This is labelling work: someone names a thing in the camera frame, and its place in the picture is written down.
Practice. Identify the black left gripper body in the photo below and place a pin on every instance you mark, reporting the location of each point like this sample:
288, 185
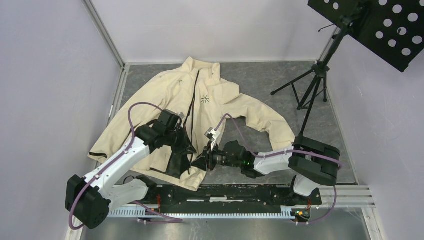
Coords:
177, 140

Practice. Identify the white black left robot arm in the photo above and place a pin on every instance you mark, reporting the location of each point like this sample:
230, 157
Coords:
90, 198

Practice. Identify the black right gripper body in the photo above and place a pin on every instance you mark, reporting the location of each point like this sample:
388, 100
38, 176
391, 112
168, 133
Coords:
214, 157

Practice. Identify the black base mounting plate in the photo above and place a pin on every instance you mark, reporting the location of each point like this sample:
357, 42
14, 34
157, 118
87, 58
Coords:
227, 199

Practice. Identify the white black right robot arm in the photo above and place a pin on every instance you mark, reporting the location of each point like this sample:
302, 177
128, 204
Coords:
316, 163

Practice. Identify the cream zip-up jacket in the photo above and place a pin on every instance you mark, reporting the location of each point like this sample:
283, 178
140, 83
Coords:
199, 84

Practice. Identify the black music stand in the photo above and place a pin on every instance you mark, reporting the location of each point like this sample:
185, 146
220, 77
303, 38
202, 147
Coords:
391, 29

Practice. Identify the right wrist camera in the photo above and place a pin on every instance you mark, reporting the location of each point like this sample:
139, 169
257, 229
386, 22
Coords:
212, 134

